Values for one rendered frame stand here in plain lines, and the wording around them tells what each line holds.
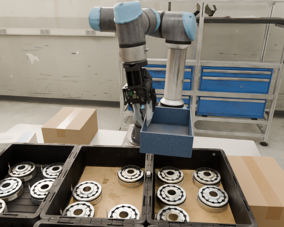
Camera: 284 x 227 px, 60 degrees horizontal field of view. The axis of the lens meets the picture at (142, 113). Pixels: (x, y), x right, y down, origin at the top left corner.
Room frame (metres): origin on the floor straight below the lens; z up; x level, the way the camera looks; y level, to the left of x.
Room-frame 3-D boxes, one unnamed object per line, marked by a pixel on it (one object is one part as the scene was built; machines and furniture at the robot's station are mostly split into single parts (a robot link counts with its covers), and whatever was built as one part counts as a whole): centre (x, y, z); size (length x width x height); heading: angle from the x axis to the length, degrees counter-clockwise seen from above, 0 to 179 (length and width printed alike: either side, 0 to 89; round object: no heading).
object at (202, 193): (0.67, -0.25, 0.86); 0.10 x 0.10 x 0.01
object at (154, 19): (0.80, 0.01, 1.42); 0.11 x 0.11 x 0.08; 66
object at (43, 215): (0.70, 0.13, 0.92); 0.40 x 0.30 x 0.02; 177
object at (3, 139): (1.21, 0.72, 0.74); 0.20 x 0.12 x 0.09; 94
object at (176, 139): (0.71, -0.08, 1.10); 0.20 x 0.15 x 0.07; 172
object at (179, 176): (0.79, -0.11, 0.86); 0.10 x 0.10 x 0.01
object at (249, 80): (2.53, -0.98, 0.60); 0.72 x 0.03 x 0.56; 81
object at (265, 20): (2.78, -0.87, 1.32); 1.20 x 0.45 x 0.06; 81
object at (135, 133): (1.19, -0.02, 0.85); 0.15 x 0.15 x 0.10
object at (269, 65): (2.62, -0.59, 0.91); 1.70 x 0.10 x 0.05; 81
